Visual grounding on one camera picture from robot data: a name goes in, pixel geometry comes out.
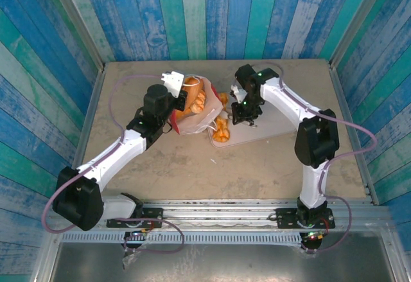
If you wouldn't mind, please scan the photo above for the long golden baguette loaf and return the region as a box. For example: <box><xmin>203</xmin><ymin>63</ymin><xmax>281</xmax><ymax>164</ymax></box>
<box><xmin>181</xmin><ymin>76</ymin><xmax>206</xmax><ymax>118</ymax></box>

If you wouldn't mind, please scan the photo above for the long orange twisted bread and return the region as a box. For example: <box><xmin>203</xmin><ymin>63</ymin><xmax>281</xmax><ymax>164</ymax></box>
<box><xmin>212</xmin><ymin>116</ymin><xmax>232</xmax><ymax>144</ymax></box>

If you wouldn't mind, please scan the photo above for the red white paper bag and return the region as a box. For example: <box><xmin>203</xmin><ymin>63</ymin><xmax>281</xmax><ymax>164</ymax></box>
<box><xmin>166</xmin><ymin>75</ymin><xmax>225</xmax><ymax>136</ymax></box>

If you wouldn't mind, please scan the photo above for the pale pink plastic tray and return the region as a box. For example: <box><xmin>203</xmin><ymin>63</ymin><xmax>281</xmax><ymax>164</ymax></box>
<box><xmin>207</xmin><ymin>100</ymin><xmax>298</xmax><ymax>149</ymax></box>

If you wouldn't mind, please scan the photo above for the right small circuit board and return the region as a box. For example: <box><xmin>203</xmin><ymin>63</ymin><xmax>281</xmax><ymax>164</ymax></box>
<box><xmin>304</xmin><ymin>230</ymin><xmax>327</xmax><ymax>241</ymax></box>

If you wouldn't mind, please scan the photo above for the grey steel sheet panel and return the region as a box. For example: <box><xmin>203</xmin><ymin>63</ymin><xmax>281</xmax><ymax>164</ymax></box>
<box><xmin>51</xmin><ymin>242</ymin><xmax>396</xmax><ymax>282</ymax></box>

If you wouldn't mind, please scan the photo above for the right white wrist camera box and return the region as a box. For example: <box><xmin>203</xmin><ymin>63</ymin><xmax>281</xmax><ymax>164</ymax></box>
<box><xmin>230</xmin><ymin>84</ymin><xmax>248</xmax><ymax>105</ymax></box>

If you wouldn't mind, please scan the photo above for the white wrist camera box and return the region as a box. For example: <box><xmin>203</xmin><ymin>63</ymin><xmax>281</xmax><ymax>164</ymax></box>
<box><xmin>230</xmin><ymin>84</ymin><xmax>248</xmax><ymax>105</ymax></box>
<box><xmin>161</xmin><ymin>71</ymin><xmax>185</xmax><ymax>98</ymax></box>

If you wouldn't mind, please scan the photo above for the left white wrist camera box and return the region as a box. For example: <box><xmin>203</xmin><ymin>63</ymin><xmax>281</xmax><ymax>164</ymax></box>
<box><xmin>161</xmin><ymin>71</ymin><xmax>185</xmax><ymax>98</ymax></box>

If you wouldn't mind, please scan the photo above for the aluminium table side rail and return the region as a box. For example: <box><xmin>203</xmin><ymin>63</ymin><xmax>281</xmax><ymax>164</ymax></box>
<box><xmin>60</xmin><ymin>65</ymin><xmax>107</xmax><ymax>206</ymax></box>
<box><xmin>327</xmin><ymin>60</ymin><xmax>381</xmax><ymax>206</ymax></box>

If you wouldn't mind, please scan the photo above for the aluminium mounting rail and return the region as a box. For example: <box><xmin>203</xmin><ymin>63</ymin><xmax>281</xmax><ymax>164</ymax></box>
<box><xmin>48</xmin><ymin>199</ymin><xmax>398</xmax><ymax>231</ymax></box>

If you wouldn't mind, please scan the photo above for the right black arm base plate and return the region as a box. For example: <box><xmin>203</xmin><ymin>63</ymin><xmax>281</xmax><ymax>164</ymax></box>
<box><xmin>275</xmin><ymin>207</ymin><xmax>336</xmax><ymax>230</ymax></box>

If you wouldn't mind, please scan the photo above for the aluminium frame post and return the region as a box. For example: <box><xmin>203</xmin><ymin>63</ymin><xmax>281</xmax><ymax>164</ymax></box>
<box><xmin>44</xmin><ymin>0</ymin><xmax>106</xmax><ymax>71</ymax></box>
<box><xmin>329</xmin><ymin>0</ymin><xmax>378</xmax><ymax>67</ymax></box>

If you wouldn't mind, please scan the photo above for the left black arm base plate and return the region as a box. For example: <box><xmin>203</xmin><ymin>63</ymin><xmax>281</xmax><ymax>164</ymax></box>
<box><xmin>106</xmin><ymin>207</ymin><xmax>164</xmax><ymax>229</ymax></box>

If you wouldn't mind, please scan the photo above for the white slotted cable duct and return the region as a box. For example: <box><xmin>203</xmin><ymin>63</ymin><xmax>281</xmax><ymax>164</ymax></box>
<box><xmin>60</xmin><ymin>232</ymin><xmax>303</xmax><ymax>247</ymax></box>

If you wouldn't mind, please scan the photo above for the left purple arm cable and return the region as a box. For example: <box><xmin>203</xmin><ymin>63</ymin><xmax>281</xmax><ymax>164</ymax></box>
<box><xmin>42</xmin><ymin>75</ymin><xmax>186</xmax><ymax>252</ymax></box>

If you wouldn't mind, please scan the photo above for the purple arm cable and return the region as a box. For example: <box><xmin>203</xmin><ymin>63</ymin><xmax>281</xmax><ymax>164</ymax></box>
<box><xmin>42</xmin><ymin>75</ymin><xmax>186</xmax><ymax>252</ymax></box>
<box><xmin>256</xmin><ymin>62</ymin><xmax>377</xmax><ymax>254</ymax></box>

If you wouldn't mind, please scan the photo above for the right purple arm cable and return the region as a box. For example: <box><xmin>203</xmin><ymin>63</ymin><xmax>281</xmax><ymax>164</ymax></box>
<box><xmin>256</xmin><ymin>62</ymin><xmax>377</xmax><ymax>254</ymax></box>

